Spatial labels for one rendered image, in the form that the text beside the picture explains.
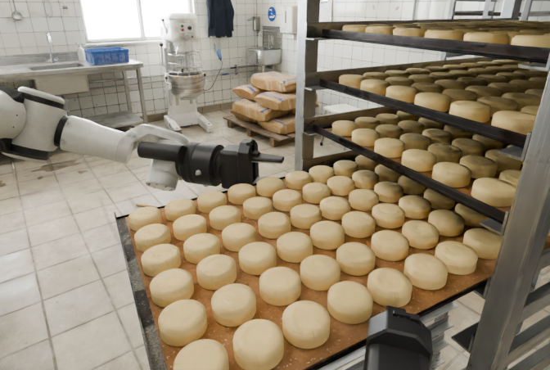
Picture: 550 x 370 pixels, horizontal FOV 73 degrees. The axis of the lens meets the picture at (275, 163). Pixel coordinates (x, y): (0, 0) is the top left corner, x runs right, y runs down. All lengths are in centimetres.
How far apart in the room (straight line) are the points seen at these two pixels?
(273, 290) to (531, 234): 28
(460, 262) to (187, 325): 33
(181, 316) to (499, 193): 40
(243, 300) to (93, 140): 50
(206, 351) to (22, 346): 189
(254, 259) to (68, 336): 177
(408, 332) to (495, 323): 20
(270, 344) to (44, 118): 60
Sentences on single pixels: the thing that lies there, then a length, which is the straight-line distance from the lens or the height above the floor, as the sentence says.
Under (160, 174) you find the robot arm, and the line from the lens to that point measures 80.
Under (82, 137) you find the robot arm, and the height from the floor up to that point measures 122.
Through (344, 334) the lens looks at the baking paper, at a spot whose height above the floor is 114.
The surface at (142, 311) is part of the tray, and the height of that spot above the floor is 113.
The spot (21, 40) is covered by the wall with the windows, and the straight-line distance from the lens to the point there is 501.
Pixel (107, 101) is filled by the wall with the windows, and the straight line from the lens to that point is 521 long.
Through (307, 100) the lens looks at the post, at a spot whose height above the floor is 128.
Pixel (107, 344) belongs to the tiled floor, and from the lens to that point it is 209.
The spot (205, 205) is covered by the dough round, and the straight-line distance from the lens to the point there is 64.
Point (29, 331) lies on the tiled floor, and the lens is 231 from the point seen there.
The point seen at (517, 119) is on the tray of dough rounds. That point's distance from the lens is 52.
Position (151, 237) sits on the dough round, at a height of 115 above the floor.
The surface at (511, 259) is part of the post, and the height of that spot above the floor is 120.
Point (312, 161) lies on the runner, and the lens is 80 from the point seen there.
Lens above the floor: 145
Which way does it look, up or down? 23 degrees down
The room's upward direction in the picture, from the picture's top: straight up
